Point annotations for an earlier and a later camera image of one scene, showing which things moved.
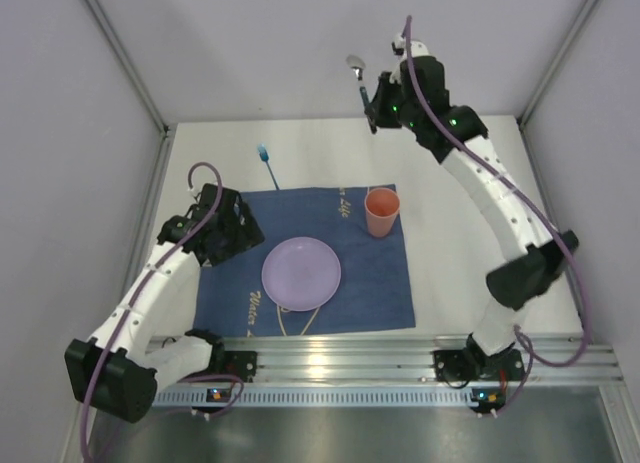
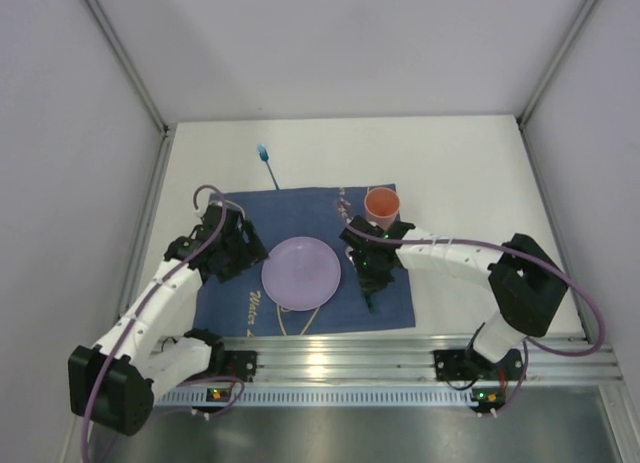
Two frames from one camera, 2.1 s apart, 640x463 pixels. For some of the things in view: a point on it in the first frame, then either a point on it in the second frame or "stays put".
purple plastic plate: [301, 274] stays put
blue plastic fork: [264, 156] stays put
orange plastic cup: [382, 206] stays put
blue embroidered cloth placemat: [231, 295] → [324, 213]
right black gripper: [378, 101] → [373, 275]
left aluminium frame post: [122, 53] stays put
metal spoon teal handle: [358, 66] → [369, 300]
